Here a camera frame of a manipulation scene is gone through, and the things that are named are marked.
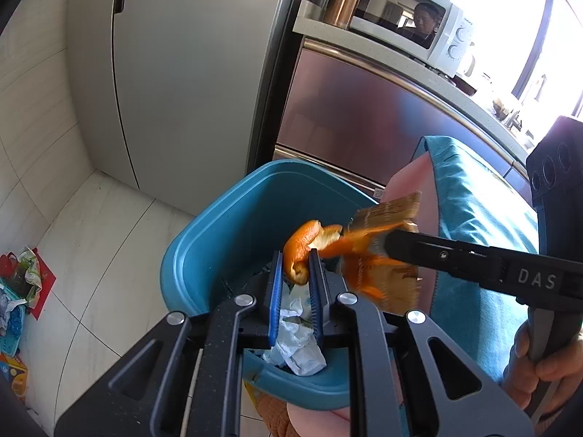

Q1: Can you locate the glass kettle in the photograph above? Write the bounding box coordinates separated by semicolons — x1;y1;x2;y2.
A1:
457;41;477;79

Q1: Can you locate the orange peel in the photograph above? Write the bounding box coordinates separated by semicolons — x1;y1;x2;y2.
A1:
282;219;348;287

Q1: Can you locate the person's right hand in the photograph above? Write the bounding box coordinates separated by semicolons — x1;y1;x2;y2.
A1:
501;323;583;424

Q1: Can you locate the blue floral cloth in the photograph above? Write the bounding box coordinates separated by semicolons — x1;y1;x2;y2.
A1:
409;135;544;384

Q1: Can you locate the brown snack wrapper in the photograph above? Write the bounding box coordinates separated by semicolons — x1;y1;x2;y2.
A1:
338;191;423;316

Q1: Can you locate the pile of assorted wrappers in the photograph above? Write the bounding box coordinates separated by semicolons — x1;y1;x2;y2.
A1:
0;246;56;403

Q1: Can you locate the blue plastic bin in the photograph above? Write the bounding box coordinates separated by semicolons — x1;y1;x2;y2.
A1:
161;159;398;413

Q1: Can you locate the kitchen cabinet with counter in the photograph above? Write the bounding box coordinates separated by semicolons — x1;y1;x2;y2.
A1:
272;0;535;194

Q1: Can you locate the pink cushion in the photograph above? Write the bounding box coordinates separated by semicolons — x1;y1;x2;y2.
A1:
385;154;441;311

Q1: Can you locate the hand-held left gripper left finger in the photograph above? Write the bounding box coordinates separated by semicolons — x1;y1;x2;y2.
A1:
55;250;285;437

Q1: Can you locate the white microwave oven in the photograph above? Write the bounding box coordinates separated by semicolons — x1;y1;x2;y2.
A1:
348;0;477;74

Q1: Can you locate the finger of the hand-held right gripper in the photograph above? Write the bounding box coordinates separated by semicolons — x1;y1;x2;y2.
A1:
383;229;502;286

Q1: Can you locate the crumpled white paper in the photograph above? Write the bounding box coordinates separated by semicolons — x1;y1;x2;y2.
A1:
272;281;328;377

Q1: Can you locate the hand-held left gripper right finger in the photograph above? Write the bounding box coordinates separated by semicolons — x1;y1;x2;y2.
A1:
309;249;535;437

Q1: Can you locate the silver refrigerator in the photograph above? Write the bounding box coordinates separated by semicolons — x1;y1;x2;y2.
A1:
66;0;315;219

